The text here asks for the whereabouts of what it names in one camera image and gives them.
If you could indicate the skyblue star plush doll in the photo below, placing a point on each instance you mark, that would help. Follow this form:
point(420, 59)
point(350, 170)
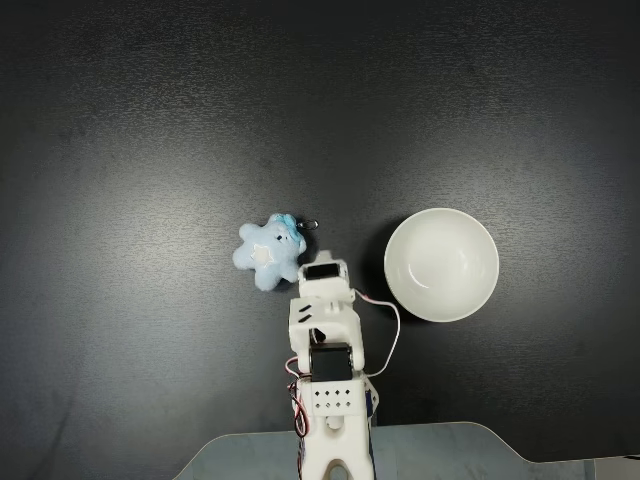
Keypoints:
point(265, 257)

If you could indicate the white bowl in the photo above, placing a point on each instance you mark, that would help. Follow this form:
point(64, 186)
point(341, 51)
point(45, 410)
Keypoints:
point(440, 265)

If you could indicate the grey cloth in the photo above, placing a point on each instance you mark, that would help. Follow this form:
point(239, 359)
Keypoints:
point(450, 450)

